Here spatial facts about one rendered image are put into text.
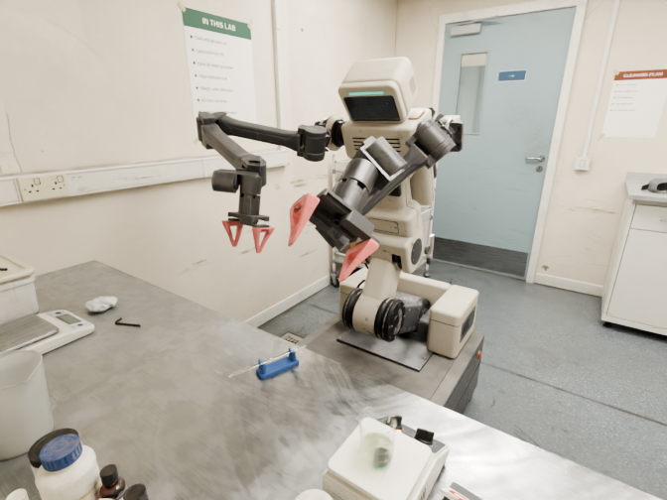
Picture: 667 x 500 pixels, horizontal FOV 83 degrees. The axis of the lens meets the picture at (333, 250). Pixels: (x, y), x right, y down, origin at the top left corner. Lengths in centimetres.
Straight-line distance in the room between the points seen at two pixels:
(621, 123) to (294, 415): 301
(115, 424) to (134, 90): 140
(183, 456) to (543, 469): 62
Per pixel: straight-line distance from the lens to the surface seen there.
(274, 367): 94
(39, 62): 180
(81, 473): 70
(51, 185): 172
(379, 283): 147
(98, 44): 189
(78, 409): 99
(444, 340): 166
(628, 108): 338
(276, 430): 81
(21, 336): 125
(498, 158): 345
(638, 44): 341
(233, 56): 227
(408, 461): 64
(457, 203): 358
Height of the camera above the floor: 131
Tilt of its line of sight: 19 degrees down
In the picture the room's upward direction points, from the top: straight up
